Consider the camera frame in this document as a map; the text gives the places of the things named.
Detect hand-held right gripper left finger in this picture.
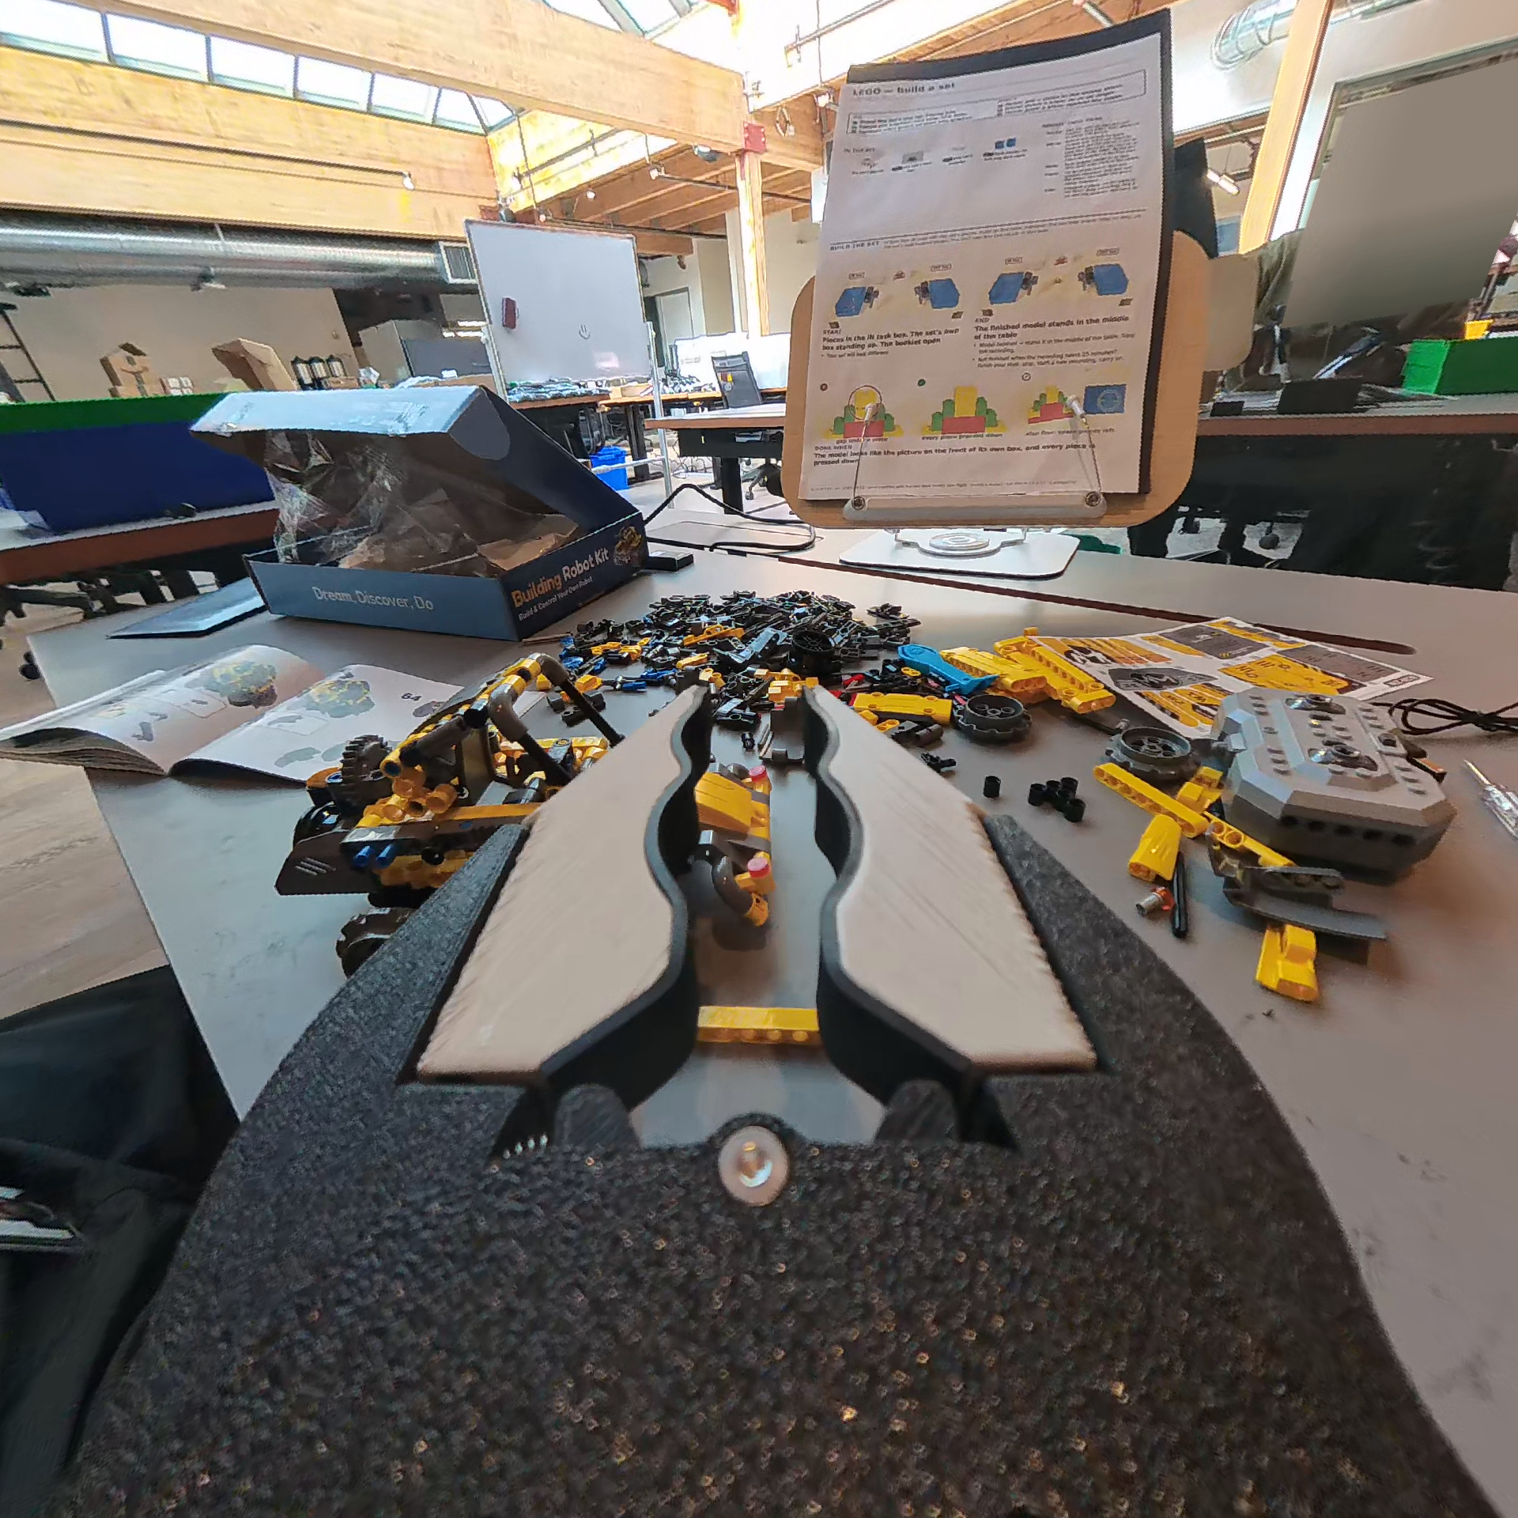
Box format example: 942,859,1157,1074
414,682,713,1117

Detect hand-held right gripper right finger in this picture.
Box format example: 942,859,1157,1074
801,684,1100,1106

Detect yellow brick toy car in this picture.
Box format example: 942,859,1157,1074
275,652,784,978

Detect long yellow brick beam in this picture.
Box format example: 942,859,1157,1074
697,1006,822,1046

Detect grey desk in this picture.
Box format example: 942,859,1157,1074
23,522,1518,1518

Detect yellow angled brick beam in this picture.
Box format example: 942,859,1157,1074
1092,761,1211,840

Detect blue brick separator tool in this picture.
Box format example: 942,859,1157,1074
896,643,1000,696

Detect grey toy wheel hub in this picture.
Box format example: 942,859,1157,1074
1108,726,1200,785

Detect bundle of yellow beams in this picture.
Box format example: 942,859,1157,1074
942,635,1116,714

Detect yellow brick panel piece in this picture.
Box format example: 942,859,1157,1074
1257,922,1320,1005

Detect pile of small brick parts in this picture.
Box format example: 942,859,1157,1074
521,589,1068,774

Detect dark grey curved panel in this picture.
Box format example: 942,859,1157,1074
1209,848,1389,945

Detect blue cardboard kit box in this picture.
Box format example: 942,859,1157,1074
191,385,651,643

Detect open instruction booklet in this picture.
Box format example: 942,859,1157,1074
0,644,464,785

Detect grey brick battery box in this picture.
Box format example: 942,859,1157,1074
1209,688,1457,886

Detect yellow grey sticker sheet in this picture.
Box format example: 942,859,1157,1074
1072,617,1431,737

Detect clear plastic bags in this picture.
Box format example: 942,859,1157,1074
260,428,570,578

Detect dark blue flat folder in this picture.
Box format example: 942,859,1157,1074
109,579,268,641

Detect person's dark clothing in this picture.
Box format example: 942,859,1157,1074
0,967,238,1518

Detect rolling whiteboard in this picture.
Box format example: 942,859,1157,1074
464,219,654,394

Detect blue tub with green lid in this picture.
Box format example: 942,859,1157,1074
0,397,276,532

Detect printed instruction sheet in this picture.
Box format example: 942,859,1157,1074
796,10,1176,507

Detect green storage bin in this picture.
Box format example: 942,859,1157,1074
1401,337,1518,396

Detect large grey board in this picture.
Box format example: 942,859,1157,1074
1282,53,1518,333

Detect black power cable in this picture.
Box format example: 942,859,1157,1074
664,475,820,556

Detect thin black cable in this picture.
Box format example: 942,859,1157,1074
1380,698,1518,741

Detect silver ventilation duct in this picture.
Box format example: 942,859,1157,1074
0,214,475,293

